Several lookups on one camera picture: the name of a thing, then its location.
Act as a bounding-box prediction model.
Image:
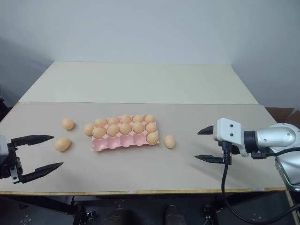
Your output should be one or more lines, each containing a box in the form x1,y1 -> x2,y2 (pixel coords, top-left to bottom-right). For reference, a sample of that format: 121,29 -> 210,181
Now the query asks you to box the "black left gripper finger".
21,161 -> 64,184
11,134 -> 55,147

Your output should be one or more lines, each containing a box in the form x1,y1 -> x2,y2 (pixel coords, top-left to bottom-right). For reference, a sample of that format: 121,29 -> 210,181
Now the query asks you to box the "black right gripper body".
212,133 -> 233,165

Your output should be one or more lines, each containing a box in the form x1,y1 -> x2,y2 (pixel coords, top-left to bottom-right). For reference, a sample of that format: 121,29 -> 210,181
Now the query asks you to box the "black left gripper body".
6,140 -> 25,184

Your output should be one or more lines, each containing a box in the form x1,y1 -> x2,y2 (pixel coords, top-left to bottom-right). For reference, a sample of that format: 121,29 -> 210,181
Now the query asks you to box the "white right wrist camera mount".
213,117 -> 250,158

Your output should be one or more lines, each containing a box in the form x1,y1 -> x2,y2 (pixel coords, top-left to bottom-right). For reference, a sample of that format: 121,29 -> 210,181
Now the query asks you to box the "black object at wall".
0,97 -> 13,124

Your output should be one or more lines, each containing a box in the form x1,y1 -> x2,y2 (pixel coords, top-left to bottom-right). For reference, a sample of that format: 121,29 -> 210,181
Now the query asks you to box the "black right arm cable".
221,140 -> 300,223

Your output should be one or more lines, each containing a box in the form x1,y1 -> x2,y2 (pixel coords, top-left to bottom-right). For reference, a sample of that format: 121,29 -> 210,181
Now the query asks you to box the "brown cardboard box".
265,107 -> 300,128

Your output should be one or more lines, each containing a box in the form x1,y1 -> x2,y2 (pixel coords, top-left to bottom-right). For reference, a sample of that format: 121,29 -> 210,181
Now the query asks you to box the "pink plastic egg tray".
90,114 -> 161,152

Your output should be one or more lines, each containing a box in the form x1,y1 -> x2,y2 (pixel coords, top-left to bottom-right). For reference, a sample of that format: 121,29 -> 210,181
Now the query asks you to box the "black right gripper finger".
194,154 -> 226,164
197,125 -> 215,135

